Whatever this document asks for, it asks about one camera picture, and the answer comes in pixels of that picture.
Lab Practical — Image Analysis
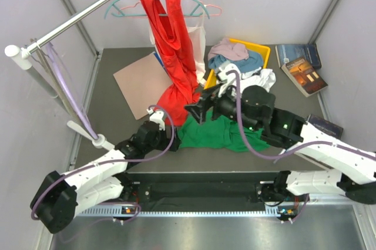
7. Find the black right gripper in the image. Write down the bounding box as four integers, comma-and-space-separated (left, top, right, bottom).
184, 82, 259, 133

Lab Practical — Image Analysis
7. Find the green tank top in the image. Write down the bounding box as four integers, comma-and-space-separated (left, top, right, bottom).
177, 113, 271, 153

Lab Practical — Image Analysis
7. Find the lavender plastic hanger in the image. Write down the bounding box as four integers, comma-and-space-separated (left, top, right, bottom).
46, 42, 99, 140

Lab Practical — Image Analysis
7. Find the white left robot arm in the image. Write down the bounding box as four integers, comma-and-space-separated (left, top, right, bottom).
30, 121, 180, 234

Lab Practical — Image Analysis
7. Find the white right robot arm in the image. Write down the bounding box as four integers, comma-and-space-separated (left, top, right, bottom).
184, 86, 375, 205

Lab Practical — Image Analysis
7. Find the red tank top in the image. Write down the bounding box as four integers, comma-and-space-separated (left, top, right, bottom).
140, 0, 199, 126

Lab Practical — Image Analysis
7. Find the clear plastic hanger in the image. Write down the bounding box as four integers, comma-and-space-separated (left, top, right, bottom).
27, 46, 80, 123

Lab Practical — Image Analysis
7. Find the brown cardboard sheet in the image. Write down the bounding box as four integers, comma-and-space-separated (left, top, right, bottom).
113, 52, 172, 120

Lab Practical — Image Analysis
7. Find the pink garment in bin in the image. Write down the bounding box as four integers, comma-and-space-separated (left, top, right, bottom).
208, 38, 249, 61

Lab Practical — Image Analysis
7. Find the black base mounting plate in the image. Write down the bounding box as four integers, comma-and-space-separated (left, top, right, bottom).
99, 172, 310, 212

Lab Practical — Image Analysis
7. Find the blue garment in bin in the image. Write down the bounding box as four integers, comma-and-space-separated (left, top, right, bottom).
208, 50, 264, 73

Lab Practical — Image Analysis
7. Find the white patterned garment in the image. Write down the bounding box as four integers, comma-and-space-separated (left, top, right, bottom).
240, 68, 276, 93

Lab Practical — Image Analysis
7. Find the yellow plastic bin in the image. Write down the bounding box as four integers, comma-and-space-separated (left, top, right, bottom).
204, 38, 271, 89

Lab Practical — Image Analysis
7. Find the blue hardcover book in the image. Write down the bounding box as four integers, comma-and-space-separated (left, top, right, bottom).
275, 44, 322, 70

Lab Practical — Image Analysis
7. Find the orange cover paperback book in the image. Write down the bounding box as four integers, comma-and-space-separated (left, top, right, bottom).
281, 58, 328, 97

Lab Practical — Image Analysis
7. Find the dark sunset cover book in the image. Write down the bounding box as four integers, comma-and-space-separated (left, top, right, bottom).
307, 114, 344, 140

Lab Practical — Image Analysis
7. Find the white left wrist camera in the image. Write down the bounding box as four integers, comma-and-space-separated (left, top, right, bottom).
147, 107, 166, 131

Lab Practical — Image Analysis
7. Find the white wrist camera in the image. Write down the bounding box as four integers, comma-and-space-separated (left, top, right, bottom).
216, 62, 240, 97
147, 107, 166, 131

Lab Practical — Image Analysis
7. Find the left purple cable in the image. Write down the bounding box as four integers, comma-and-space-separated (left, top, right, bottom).
30, 104, 176, 224

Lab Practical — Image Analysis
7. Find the purple cable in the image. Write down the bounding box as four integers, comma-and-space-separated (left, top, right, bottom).
30, 104, 176, 224
224, 70, 376, 224

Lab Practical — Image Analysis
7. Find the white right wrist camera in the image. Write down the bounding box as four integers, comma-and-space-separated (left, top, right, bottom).
216, 62, 240, 97

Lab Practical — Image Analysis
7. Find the grey slotted cable duct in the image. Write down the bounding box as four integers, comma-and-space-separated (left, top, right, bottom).
78, 205, 281, 218

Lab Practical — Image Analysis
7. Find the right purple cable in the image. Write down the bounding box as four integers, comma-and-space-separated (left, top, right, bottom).
224, 70, 376, 224

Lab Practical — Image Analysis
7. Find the metal clothes rail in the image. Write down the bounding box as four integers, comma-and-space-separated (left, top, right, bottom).
23, 0, 110, 55

